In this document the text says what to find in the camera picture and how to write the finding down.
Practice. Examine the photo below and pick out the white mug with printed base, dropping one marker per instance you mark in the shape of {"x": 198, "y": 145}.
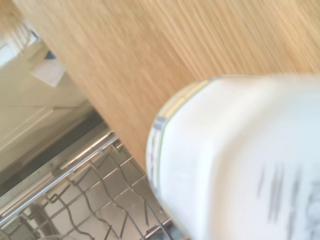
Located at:
{"x": 225, "y": 162}

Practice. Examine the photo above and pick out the built-in dishwasher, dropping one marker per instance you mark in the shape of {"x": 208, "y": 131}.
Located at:
{"x": 50, "y": 155}

